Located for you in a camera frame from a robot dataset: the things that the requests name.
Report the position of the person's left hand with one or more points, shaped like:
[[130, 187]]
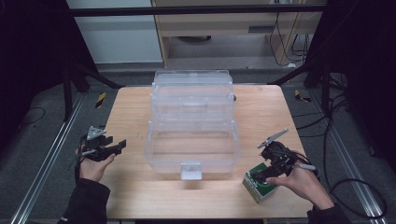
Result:
[[91, 168]]

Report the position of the wooden desk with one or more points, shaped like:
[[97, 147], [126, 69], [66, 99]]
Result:
[[236, 28]]

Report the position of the clear plastic storage box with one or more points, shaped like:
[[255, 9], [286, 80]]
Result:
[[191, 124]]

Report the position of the black metal stand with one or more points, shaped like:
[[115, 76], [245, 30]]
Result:
[[325, 90], [67, 93]]

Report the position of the white cabinet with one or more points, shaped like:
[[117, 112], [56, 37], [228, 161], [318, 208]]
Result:
[[118, 37]]

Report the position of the white plug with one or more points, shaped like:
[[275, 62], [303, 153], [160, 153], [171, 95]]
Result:
[[291, 65]]

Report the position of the black horizontal bar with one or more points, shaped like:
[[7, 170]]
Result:
[[186, 11]]

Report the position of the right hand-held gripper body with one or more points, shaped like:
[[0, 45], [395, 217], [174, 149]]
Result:
[[278, 155]]

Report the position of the yellow black floor tape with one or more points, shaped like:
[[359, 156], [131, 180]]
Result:
[[302, 97], [100, 100]]

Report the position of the person's right hand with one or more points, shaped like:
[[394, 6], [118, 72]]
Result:
[[303, 183]]

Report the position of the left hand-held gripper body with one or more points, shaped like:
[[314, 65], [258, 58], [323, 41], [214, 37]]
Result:
[[95, 146]]

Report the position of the green and white box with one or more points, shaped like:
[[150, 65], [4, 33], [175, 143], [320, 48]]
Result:
[[260, 190]]

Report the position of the metal floor rail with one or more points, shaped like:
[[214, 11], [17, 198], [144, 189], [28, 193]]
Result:
[[46, 161], [351, 168]]

